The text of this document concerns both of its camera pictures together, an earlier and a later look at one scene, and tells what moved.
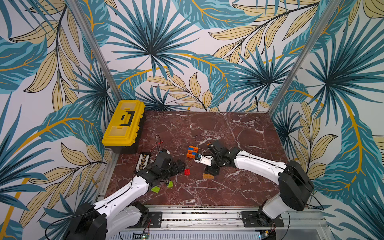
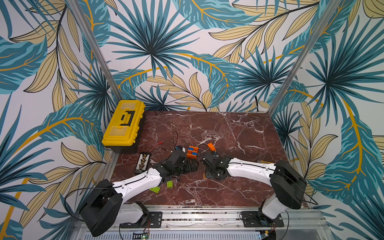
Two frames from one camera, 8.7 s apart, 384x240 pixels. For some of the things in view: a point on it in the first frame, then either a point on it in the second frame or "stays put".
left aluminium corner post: [95, 47] stays put
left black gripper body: [172, 169] -> [186, 167]
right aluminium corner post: [318, 31] stays put
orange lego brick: [191, 148] stays put
